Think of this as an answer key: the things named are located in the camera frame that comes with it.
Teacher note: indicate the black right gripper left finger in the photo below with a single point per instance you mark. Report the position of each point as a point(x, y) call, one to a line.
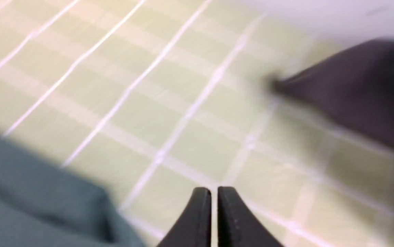
point(193, 227)

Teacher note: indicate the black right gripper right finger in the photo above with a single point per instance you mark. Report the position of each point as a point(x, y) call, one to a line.
point(237, 226)

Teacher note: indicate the green long sleeve shirt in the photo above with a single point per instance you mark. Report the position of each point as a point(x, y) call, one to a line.
point(44, 206)

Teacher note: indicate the green checkered tablecloth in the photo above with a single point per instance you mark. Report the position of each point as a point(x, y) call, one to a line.
point(152, 98)

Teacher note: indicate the black crumpled garment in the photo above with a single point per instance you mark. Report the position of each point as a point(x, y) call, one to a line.
point(354, 88)

